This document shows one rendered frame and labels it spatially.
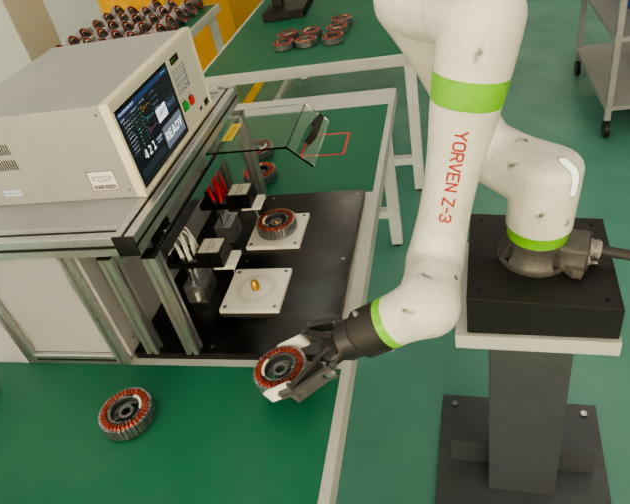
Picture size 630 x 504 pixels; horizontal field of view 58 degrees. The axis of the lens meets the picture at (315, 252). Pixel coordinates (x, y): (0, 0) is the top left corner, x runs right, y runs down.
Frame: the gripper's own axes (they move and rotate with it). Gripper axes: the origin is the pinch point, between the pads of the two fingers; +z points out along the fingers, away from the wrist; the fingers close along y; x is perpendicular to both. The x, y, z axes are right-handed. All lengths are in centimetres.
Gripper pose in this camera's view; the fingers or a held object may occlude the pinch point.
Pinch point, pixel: (281, 369)
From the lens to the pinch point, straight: 115.4
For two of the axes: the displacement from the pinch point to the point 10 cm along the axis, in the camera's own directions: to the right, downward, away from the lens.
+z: -7.4, 4.2, 5.2
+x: -6.5, -6.5, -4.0
